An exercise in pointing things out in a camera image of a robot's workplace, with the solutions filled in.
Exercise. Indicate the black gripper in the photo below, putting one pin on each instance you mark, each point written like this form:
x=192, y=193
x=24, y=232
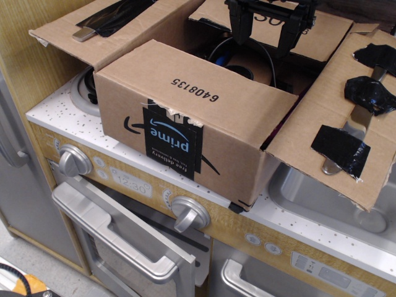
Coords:
x=242, y=13

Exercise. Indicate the large brown cardboard box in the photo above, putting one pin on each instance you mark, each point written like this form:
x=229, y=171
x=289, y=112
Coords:
x=245, y=123

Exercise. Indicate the silver toy sink basin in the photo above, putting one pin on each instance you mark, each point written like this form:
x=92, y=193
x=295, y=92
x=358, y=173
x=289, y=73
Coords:
x=308, y=198

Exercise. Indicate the metal bar under left tape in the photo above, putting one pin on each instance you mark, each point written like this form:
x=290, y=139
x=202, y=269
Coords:
x=84, y=34

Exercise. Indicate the grey toy stove burner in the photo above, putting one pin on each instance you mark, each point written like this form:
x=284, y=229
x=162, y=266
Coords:
x=83, y=93

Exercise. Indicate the right silver stove knob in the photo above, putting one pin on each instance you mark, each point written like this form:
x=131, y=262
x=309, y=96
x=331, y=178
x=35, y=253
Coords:
x=189, y=213

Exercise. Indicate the silver stove knob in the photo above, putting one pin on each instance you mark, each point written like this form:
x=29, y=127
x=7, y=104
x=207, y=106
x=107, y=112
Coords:
x=73, y=161
x=189, y=213

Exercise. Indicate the left silver stove knob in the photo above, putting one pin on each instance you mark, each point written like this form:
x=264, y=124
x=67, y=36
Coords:
x=73, y=161

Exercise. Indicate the wooden toy kitchen unit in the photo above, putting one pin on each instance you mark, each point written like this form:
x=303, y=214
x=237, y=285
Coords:
x=35, y=77

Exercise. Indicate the silver dishwasher door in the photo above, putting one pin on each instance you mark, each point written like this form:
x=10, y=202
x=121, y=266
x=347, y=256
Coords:
x=235, y=273

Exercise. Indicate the silver oven door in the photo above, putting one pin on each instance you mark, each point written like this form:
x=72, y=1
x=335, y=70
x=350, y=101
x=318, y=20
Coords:
x=133, y=249

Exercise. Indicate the silver toy fridge door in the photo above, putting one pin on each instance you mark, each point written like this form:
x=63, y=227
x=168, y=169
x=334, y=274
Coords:
x=27, y=209

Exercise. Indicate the metal handle on right flap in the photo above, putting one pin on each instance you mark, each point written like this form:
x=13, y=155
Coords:
x=357, y=124

